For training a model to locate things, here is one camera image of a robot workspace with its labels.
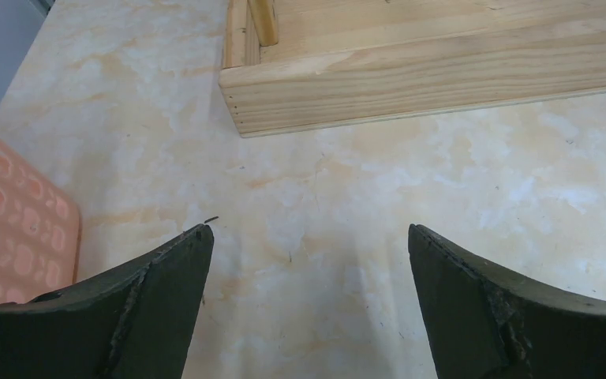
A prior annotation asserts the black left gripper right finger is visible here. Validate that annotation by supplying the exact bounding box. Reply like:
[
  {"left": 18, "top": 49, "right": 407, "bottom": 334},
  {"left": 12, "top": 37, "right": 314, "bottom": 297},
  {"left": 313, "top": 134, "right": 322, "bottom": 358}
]
[{"left": 408, "top": 225, "right": 606, "bottom": 378}]

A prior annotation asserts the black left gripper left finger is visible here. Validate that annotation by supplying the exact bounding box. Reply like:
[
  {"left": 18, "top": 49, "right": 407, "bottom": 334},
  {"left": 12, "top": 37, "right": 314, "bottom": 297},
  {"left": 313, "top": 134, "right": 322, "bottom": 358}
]
[{"left": 0, "top": 224, "right": 214, "bottom": 378}]

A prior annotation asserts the pink plastic laundry basket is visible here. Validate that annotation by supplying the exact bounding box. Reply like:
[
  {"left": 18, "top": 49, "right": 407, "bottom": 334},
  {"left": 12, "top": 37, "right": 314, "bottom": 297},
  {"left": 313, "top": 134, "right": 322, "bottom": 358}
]
[{"left": 0, "top": 139, "right": 81, "bottom": 303}]

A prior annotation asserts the wooden drying rack frame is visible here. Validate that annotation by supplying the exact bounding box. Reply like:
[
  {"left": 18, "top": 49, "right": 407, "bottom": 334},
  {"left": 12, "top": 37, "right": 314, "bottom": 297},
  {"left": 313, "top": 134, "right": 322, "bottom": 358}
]
[{"left": 219, "top": 1, "right": 606, "bottom": 137}]

